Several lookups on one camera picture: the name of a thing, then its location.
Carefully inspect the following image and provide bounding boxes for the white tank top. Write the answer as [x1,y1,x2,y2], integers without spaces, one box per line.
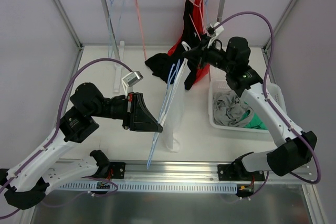
[159,58,190,152]

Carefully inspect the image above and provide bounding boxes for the grey tank top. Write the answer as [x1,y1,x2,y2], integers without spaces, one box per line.
[212,91,254,128]

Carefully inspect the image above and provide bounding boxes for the green tank top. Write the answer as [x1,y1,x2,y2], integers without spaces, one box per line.
[241,110,267,130]

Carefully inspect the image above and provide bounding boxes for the light blue wire hanger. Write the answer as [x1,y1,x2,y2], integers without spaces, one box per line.
[107,0,125,61]

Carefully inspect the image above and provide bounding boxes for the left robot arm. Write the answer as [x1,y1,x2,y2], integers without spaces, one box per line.
[1,82,163,210]

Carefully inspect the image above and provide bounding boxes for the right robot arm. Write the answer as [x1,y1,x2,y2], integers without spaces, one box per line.
[182,36,321,184]

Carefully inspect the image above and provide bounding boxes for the red tank top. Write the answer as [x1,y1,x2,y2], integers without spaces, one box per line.
[167,0,209,90]

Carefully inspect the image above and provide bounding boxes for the black tank top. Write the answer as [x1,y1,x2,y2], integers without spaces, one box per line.
[145,0,209,90]

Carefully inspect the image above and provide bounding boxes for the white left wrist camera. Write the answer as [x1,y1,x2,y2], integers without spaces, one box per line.
[121,71,143,95]

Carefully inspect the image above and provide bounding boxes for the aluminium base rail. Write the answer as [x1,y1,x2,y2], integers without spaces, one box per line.
[49,158,314,184]

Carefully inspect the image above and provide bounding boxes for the white slotted cable duct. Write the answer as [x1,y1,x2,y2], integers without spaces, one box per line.
[59,180,238,194]

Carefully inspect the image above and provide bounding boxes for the aluminium frame post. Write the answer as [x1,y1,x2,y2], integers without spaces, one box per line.
[36,0,84,51]

